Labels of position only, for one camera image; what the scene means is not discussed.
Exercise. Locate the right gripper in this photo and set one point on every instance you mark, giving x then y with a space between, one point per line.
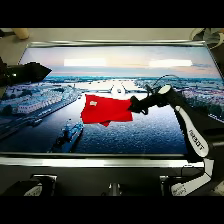
141 104

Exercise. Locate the red T-shirt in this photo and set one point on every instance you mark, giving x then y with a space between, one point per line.
106 110

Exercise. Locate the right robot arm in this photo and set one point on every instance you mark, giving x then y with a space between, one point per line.
195 133

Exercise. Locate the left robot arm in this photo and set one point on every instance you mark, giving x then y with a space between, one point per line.
31 186

